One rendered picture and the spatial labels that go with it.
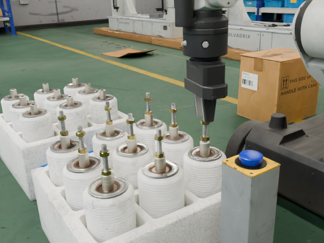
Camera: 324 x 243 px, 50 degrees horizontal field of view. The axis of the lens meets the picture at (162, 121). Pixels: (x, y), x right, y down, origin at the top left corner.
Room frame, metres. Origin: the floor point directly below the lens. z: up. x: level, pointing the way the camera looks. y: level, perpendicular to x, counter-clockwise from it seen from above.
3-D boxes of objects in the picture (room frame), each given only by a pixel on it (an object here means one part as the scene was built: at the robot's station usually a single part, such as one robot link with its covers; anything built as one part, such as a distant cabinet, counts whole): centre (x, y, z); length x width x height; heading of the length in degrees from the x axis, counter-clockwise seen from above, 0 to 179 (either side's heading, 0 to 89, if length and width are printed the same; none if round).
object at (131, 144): (0.74, 0.07, 0.26); 0.02 x 0.02 x 0.03
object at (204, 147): (0.70, -0.09, 0.26); 0.02 x 0.02 x 0.03
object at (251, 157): (0.53, -0.15, 0.32); 0.04 x 0.04 x 0.02
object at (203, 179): (0.70, -0.09, 0.16); 0.10 x 0.10 x 0.18
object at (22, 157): (1.20, 0.37, 0.09); 0.39 x 0.39 x 0.18; 35
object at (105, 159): (0.57, 0.11, 0.30); 0.01 x 0.01 x 0.08
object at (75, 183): (0.67, 0.17, 0.16); 0.10 x 0.10 x 0.18
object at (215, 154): (0.70, -0.09, 0.25); 0.08 x 0.08 x 0.01
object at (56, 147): (0.77, 0.23, 0.25); 0.08 x 0.08 x 0.01
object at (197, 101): (0.72, -0.08, 0.36); 0.03 x 0.02 x 0.06; 109
